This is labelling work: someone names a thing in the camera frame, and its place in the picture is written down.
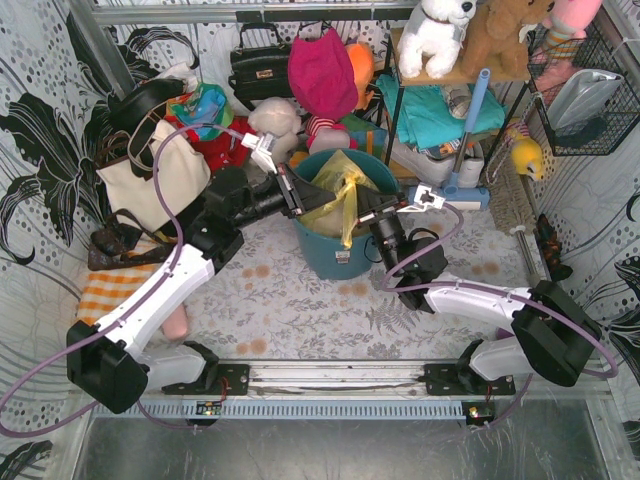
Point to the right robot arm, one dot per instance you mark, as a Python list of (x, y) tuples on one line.
[(548, 334)]

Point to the bristle broom with handle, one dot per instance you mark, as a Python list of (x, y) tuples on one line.
[(511, 210)]

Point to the white plush dog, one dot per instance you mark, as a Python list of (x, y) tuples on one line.
[(432, 37)]

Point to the orange checkered towel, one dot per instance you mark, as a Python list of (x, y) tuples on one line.
[(107, 289)]

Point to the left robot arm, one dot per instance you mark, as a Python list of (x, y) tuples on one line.
[(210, 242)]

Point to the black wire basket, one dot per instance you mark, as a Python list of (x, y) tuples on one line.
[(602, 134)]

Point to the brown teddy bear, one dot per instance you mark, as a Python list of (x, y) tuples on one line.
[(499, 28)]

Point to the pink sponge block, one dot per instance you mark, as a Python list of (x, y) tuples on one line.
[(176, 326)]

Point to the aluminium front rail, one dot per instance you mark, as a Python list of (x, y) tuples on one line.
[(325, 377)]

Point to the light blue floor squeegee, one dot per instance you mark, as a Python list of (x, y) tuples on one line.
[(468, 198)]

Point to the magenta cloth hat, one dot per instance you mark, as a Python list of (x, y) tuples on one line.
[(321, 76)]

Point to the purple orange sock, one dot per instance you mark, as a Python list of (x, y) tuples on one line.
[(503, 334)]

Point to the pink plush toy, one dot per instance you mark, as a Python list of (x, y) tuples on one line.
[(566, 26)]

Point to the orange plush toy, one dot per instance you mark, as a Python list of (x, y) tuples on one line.
[(362, 61)]

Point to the yellow plush duck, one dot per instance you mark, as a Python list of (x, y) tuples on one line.
[(525, 153)]

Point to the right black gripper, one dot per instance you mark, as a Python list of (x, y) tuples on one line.
[(376, 215)]

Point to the colourful print bag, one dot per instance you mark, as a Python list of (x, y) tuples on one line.
[(207, 104)]

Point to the white plush lamb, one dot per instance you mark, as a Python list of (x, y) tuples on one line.
[(277, 116)]

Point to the rainbow striped bag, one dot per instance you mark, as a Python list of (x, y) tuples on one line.
[(370, 138)]

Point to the silver foil pouch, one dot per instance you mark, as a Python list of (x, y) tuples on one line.
[(582, 97)]

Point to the brown leather bag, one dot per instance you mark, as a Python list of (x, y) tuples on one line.
[(112, 247)]

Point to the white sneakers pair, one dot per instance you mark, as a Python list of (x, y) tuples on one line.
[(436, 172)]

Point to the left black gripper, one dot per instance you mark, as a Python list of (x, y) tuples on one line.
[(291, 190)]

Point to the black leather handbag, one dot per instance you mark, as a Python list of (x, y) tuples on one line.
[(260, 73)]

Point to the yellow translucent trash bag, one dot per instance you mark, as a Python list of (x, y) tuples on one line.
[(338, 218)]

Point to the teal plastic trash bin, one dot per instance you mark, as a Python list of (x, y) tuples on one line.
[(326, 256)]

